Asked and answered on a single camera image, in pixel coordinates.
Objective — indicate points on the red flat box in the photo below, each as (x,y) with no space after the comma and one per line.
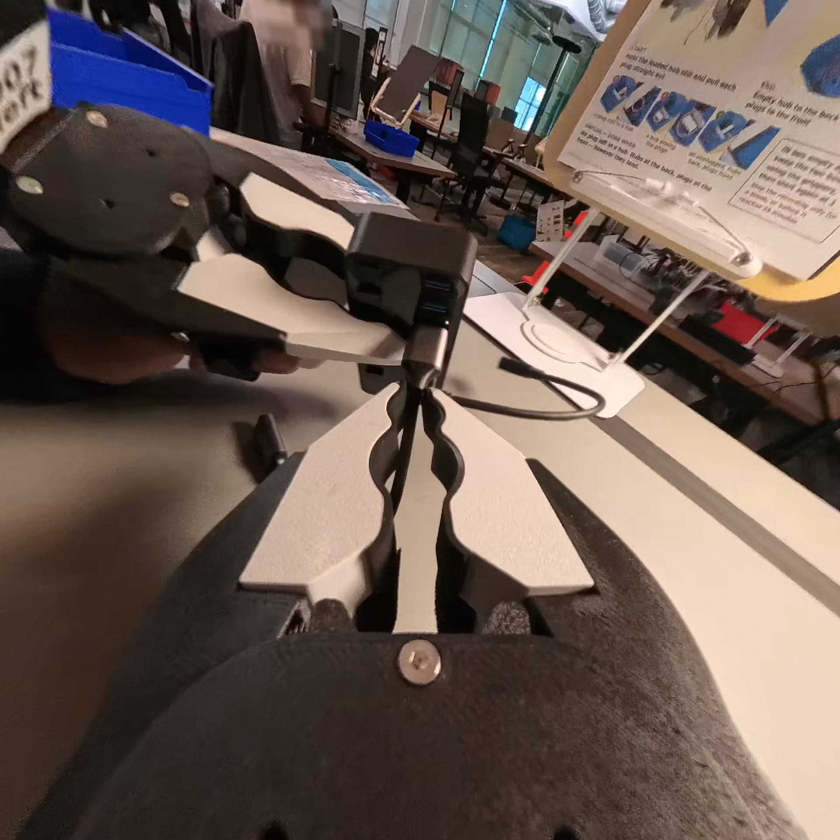
(738,321)

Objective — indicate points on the person's left forearm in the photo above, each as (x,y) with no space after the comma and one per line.
(19,354)

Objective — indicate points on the black computer monitor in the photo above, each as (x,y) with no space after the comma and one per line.
(341,65)

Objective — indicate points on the printed paper sheets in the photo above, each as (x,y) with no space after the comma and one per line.
(328,174)

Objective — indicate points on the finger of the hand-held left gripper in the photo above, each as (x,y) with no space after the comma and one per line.
(295,207)
(275,308)

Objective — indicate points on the cardboard clipboard with paper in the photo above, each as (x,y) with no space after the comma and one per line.
(689,98)

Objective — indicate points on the wooden office desk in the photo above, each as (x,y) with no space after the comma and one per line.
(407,164)

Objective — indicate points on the grey monitor back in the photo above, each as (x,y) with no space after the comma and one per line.
(410,79)

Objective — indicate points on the black floor lamp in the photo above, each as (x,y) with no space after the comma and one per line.
(565,44)

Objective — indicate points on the blue plastic bin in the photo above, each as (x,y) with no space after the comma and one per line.
(390,139)
(131,79)

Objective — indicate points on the orange traffic cone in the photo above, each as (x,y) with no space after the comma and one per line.
(539,275)

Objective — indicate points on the black mesh office chair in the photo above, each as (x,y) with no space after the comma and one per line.
(469,151)

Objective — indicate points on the black silver USB hub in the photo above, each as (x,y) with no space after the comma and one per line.
(387,262)

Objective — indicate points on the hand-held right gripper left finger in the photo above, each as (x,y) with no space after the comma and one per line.
(315,525)

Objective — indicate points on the black jacket on chair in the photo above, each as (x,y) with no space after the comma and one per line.
(243,85)

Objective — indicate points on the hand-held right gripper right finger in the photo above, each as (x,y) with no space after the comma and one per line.
(518,525)

